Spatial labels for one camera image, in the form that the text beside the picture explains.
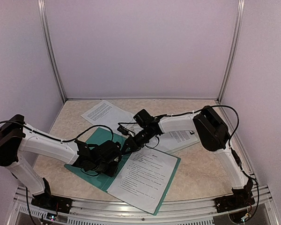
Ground dark teal folder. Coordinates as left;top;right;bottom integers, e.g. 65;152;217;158
64;127;181;216

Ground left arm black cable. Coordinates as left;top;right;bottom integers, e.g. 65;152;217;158
0;120;115;176

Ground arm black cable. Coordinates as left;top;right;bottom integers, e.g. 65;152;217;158
0;120;115;176
117;105;259;188

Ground light green clipboard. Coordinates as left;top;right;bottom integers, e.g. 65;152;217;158
166;130;199;153

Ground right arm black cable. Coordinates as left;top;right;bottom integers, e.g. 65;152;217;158
117;105;259;188

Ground right aluminium frame post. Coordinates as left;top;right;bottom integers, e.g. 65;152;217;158
217;0;245;103

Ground aluminium frame post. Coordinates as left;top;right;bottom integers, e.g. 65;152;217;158
217;0;245;103
37;0;67;103

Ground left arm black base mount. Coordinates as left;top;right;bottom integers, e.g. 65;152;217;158
31;178;73;214

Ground front aluminium rail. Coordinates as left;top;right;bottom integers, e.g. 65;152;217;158
7;185;279;225

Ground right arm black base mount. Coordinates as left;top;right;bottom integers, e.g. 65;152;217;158
214;179;255;213

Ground left aluminium frame post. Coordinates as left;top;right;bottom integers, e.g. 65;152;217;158
37;0;67;103

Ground printed paper sheet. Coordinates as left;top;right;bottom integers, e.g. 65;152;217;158
145;131;200;154
81;100;133;130

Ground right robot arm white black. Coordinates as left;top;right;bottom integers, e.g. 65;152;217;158
118;105;253;208

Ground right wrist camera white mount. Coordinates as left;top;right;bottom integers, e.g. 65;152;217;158
117;125;135;137

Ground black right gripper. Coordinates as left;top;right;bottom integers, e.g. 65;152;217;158
122;128;154;155

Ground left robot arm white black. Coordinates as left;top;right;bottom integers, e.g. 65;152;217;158
0;114;122;209

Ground paper sheets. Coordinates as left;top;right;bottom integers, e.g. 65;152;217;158
106;150;178;214

